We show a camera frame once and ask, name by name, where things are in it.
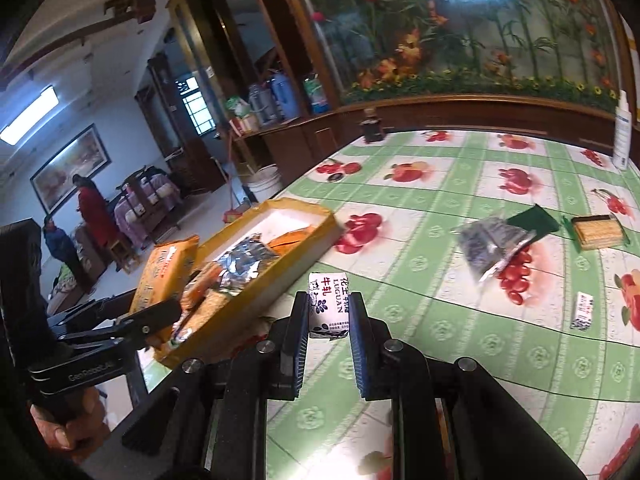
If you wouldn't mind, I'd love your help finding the low wooden sideboard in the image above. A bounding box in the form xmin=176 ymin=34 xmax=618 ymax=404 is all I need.
xmin=229 ymin=109 xmax=367 ymax=187

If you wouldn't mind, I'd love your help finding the window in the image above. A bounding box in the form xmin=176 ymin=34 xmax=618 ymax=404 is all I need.
xmin=177 ymin=77 xmax=214 ymax=136

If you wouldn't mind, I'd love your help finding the floral wall picture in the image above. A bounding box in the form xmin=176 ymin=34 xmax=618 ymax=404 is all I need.
xmin=284 ymin=0 xmax=622 ymax=112

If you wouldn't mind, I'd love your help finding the fruit print tablecloth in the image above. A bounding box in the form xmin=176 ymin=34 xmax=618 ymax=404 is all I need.
xmin=135 ymin=129 xmax=640 ymax=480

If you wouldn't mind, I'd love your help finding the white spray bottle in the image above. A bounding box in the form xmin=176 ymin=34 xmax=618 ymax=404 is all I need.
xmin=610 ymin=88 xmax=636 ymax=171

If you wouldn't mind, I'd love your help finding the wooden ceiling bracket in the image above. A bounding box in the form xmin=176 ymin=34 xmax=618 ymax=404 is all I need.
xmin=103 ymin=0 xmax=156 ymax=24

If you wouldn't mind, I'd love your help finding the green and white bag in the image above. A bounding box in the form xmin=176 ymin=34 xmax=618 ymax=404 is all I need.
xmin=303 ymin=73 xmax=332 ymax=115

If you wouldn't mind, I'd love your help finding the small green white packet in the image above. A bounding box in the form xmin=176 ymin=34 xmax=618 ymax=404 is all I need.
xmin=224 ymin=95 xmax=252 ymax=121

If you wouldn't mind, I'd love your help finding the wooden glass display cabinet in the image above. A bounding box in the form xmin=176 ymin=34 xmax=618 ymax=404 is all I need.
xmin=147 ymin=0 xmax=237 ymax=197

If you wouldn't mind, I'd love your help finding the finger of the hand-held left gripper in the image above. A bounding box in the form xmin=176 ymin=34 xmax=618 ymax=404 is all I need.
xmin=56 ymin=301 xmax=182 ymax=357
xmin=47 ymin=298 xmax=134 ymax=336

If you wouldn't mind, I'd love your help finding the small orange box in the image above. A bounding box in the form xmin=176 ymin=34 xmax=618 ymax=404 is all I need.
xmin=229 ymin=113 xmax=261 ymax=136

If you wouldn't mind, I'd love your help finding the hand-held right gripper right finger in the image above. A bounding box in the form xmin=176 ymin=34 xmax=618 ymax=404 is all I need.
xmin=348 ymin=291 xmax=586 ymax=480

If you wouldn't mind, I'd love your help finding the blue thermos flask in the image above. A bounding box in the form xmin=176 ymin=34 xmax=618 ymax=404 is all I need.
xmin=269 ymin=70 xmax=302 ymax=121

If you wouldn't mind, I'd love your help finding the clear cracker packet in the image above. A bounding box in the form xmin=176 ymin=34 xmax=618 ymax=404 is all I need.
xmin=171 ymin=285 xmax=234 ymax=357

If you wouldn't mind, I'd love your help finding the grey seed packet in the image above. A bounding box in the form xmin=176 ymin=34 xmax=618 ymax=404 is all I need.
xmin=451 ymin=215 xmax=537 ymax=284

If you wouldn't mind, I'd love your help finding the yellow cardboard box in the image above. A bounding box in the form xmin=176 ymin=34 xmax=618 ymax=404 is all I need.
xmin=154 ymin=197 xmax=347 ymax=370

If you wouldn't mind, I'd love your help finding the green printed cloth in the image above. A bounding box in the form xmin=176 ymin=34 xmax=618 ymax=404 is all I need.
xmin=49 ymin=265 xmax=82 ymax=312

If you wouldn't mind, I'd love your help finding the large orange cracker pack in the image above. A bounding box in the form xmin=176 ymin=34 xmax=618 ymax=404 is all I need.
xmin=130 ymin=235 xmax=202 ymax=357

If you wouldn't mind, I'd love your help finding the small white candy packet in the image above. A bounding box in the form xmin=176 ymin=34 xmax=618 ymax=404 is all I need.
xmin=569 ymin=291 xmax=597 ymax=332
xmin=307 ymin=272 xmax=352 ymax=342

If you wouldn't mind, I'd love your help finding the ceiling light panel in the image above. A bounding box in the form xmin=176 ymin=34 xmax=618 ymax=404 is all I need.
xmin=0 ymin=84 xmax=57 ymax=145

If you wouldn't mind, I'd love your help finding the green-edged cracker pack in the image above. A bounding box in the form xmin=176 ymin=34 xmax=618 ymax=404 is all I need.
xmin=562 ymin=213 xmax=630 ymax=252

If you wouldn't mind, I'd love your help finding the white plastic bucket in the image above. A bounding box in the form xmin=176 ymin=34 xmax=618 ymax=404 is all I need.
xmin=244 ymin=163 xmax=284 ymax=204

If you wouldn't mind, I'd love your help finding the dark green packet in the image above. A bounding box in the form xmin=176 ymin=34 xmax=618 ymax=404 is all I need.
xmin=504 ymin=203 xmax=561 ymax=237

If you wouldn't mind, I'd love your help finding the grey thermos flask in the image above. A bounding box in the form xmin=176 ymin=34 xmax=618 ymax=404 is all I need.
xmin=248 ymin=83 xmax=276 ymax=126

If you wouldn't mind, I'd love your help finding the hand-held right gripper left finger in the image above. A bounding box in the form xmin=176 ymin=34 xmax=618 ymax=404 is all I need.
xmin=122 ymin=290 xmax=311 ymax=480

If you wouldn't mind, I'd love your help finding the dark glass jar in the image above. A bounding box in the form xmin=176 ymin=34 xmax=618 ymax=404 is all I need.
xmin=359 ymin=107 xmax=386 ymax=145

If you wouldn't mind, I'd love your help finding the framed wall painting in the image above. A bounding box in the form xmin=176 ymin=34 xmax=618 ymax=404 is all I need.
xmin=29 ymin=123 xmax=112 ymax=216

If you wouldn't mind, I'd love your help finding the silver foil snack packet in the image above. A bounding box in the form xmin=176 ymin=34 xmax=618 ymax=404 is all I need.
xmin=211 ymin=233 xmax=284 ymax=292

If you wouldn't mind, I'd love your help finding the wooden stool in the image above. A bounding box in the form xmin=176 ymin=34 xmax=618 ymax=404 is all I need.
xmin=107 ymin=237 xmax=142 ymax=274

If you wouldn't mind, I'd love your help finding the person's left hand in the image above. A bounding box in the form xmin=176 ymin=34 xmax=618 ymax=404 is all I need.
xmin=30 ymin=388 xmax=109 ymax=464

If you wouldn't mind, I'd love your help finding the table with pink cloth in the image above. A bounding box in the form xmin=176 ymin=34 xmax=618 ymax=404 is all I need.
xmin=113 ymin=169 xmax=184 ymax=252

